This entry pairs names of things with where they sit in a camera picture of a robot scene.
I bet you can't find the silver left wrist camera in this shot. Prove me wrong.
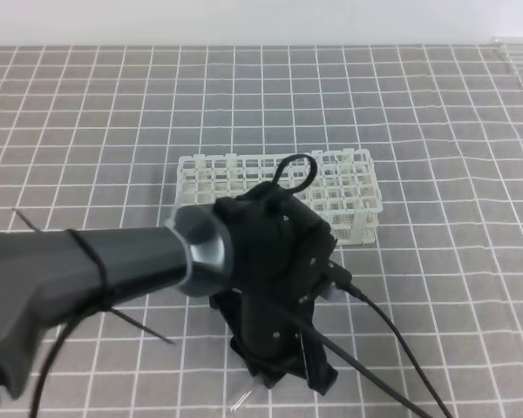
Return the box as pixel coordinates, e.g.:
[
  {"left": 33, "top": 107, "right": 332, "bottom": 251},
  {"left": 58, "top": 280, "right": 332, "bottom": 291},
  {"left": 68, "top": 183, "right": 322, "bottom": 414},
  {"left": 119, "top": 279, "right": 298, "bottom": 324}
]
[{"left": 321, "top": 282, "right": 344, "bottom": 302}]

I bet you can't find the clear glass test tube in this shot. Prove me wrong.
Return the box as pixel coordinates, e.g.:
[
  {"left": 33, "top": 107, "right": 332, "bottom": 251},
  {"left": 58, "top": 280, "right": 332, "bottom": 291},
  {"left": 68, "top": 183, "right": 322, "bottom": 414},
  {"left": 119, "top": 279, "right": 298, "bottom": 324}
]
[{"left": 228, "top": 389, "right": 254, "bottom": 415}]

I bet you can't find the grey white-grid tablecloth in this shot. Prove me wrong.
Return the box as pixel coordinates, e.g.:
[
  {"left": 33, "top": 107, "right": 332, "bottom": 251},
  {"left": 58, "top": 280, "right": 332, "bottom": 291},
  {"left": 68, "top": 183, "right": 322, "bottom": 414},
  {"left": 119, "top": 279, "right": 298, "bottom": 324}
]
[{"left": 0, "top": 45, "right": 523, "bottom": 417}]

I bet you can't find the black left camera cable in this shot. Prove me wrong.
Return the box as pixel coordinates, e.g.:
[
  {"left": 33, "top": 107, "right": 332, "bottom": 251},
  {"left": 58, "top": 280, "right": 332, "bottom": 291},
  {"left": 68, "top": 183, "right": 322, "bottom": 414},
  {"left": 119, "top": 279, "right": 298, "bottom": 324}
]
[{"left": 269, "top": 152, "right": 454, "bottom": 418}]

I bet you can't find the white plastic test tube rack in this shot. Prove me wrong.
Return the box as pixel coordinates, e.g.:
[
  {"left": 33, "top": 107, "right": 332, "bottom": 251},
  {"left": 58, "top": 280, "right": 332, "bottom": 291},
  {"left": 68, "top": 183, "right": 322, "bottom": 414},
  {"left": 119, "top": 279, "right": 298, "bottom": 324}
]
[{"left": 174, "top": 148, "right": 383, "bottom": 245}]

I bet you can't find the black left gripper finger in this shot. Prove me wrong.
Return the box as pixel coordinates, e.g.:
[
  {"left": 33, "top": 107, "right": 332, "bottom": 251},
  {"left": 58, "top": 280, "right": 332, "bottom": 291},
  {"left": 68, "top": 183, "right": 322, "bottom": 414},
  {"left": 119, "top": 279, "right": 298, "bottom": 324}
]
[
  {"left": 302, "top": 334, "right": 338, "bottom": 395},
  {"left": 246, "top": 356, "right": 295, "bottom": 388}
]

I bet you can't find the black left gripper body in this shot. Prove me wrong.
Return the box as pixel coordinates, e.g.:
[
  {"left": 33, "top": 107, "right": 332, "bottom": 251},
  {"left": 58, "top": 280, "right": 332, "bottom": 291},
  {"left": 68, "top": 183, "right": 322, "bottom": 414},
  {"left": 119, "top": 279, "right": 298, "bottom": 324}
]
[{"left": 214, "top": 181, "right": 336, "bottom": 364}]

